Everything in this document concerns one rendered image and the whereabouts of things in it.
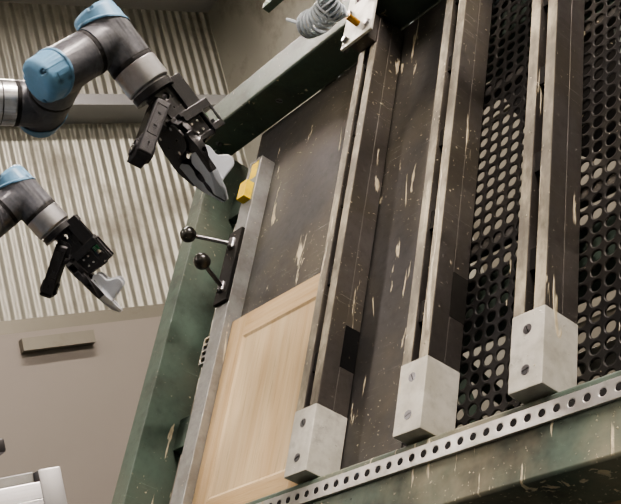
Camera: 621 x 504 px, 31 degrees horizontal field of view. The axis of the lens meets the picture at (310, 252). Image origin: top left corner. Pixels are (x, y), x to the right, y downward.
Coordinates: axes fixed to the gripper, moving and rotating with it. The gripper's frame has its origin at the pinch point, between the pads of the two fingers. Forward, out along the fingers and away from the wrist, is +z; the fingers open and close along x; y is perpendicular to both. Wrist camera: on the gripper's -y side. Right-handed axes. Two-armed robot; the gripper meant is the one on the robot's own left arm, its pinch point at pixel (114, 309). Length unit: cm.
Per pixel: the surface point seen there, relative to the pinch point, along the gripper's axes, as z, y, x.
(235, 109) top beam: -17, 47, 54
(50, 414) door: 17, -104, 276
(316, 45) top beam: -14, 70, 31
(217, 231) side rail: 3, 23, 55
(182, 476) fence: 34.3, -11.3, -7.8
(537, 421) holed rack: 48, 47, -85
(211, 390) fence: 26.3, 3.1, 2.5
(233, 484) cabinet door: 39.9, -2.0, -20.9
